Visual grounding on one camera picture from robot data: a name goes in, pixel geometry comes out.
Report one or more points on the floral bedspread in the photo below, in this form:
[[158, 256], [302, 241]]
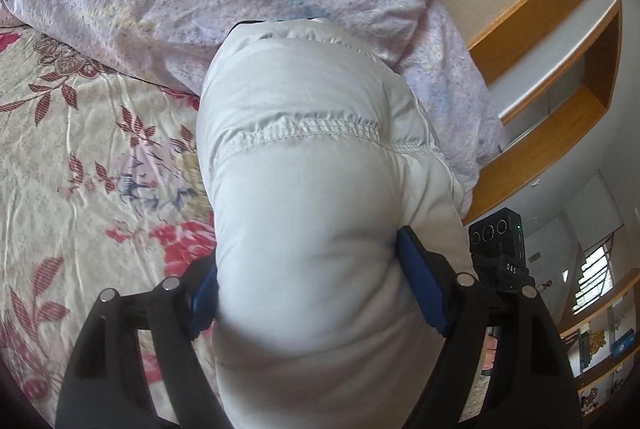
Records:
[[95, 189]]

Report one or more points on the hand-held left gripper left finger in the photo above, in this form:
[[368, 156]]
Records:
[[205, 304]]

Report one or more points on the wooden shelf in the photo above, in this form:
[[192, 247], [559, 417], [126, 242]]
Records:
[[607, 349]]

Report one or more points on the window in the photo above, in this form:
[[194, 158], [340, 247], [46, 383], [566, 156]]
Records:
[[597, 271]]

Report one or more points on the wooden wall niche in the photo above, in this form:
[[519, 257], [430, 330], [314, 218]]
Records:
[[555, 99]]

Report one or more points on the lilac bed sheet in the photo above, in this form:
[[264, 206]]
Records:
[[450, 99]]

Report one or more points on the white puffer jacket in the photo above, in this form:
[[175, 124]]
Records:
[[320, 209]]

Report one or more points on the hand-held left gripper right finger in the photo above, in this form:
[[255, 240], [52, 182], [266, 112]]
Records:
[[422, 281]]

